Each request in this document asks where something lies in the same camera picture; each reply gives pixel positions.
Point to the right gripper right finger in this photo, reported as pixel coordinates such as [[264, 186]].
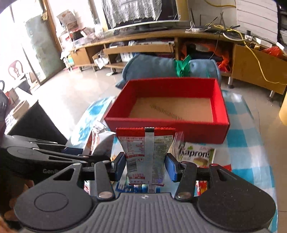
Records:
[[185, 174]]

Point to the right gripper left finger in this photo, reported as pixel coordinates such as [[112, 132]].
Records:
[[105, 173]]

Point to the red white snack packet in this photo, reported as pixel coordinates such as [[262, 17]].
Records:
[[145, 150]]

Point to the Kaprons wafer packet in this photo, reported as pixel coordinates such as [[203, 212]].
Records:
[[201, 155]]

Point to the blue checked tablecloth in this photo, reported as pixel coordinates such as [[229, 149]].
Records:
[[242, 151]]

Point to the red cardboard box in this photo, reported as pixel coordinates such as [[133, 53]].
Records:
[[194, 106]]

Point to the blue rolled blanket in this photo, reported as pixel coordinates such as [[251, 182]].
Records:
[[144, 66]]

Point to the wooden TV cabinet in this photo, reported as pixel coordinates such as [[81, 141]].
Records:
[[248, 63]]

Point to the orange plastic bag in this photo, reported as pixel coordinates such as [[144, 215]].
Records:
[[207, 51]]

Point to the flat screen television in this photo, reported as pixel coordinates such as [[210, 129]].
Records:
[[173, 14]]

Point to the lace television cover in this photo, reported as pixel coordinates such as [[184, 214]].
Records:
[[118, 12]]

